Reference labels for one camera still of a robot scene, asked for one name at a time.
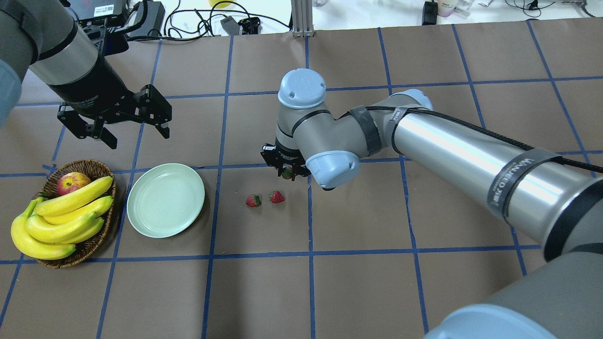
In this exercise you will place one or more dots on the black power adapter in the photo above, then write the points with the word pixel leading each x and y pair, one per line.
pixel 151 25

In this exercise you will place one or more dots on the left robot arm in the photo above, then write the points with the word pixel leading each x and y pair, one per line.
pixel 40 36

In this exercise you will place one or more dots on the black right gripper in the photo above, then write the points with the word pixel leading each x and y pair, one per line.
pixel 284 156

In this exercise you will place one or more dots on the aluminium profile post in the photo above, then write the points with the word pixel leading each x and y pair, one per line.
pixel 302 18

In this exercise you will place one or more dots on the wicker basket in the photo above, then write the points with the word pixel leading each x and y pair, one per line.
pixel 83 251

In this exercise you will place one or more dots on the red apple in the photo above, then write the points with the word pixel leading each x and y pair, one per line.
pixel 72 181

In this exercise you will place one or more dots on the light green plate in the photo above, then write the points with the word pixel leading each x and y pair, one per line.
pixel 165 200

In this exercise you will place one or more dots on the yellow banana bunch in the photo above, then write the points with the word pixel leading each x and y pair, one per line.
pixel 49 228

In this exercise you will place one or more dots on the red strawberry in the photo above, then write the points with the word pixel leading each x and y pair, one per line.
pixel 287 173
pixel 276 197
pixel 253 200

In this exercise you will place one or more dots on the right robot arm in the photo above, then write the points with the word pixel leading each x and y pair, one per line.
pixel 536 191

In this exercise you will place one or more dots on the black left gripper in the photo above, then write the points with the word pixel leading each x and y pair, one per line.
pixel 90 91

